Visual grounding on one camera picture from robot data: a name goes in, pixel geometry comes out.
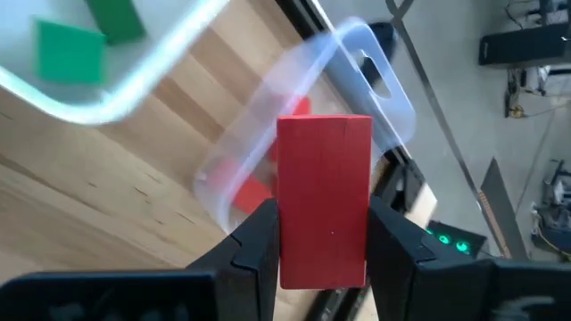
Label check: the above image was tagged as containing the red rectangular block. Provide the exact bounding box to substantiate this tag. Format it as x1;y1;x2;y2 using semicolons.
276;114;374;291
232;172;277;216

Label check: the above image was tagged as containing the long red block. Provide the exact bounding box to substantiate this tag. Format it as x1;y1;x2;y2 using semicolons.
289;95;313;118

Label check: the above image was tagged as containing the green square block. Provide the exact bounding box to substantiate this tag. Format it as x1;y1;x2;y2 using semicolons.
35;19;108;86

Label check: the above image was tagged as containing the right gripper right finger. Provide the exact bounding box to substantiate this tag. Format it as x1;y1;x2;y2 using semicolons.
368;195;494;321

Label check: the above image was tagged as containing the black bench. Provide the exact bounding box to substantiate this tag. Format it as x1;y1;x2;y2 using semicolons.
478;21;571;67

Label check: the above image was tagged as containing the long green block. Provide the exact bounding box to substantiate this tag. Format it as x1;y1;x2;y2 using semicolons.
84;0;146;45

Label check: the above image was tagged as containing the clear plastic bin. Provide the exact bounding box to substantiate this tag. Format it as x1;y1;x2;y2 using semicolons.
194;16;418;236

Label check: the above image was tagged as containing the white plastic bin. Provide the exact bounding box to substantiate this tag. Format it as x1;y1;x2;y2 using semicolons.
0;0;233;126

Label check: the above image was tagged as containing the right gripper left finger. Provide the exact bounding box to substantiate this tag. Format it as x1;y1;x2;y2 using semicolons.
185;198;281;321

